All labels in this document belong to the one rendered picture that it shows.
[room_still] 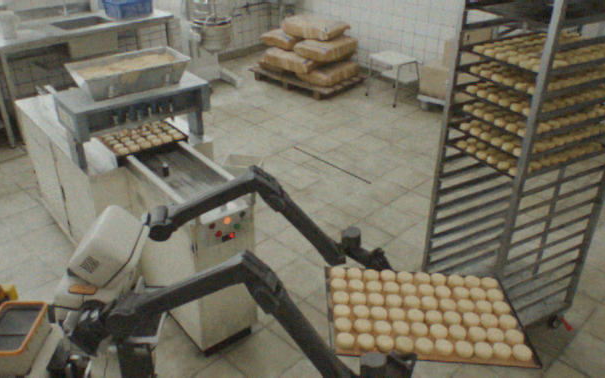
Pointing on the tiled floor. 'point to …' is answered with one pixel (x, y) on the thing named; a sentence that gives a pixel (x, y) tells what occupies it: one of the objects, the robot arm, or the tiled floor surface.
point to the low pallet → (308, 83)
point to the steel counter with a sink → (32, 22)
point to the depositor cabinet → (97, 169)
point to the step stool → (395, 70)
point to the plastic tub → (235, 164)
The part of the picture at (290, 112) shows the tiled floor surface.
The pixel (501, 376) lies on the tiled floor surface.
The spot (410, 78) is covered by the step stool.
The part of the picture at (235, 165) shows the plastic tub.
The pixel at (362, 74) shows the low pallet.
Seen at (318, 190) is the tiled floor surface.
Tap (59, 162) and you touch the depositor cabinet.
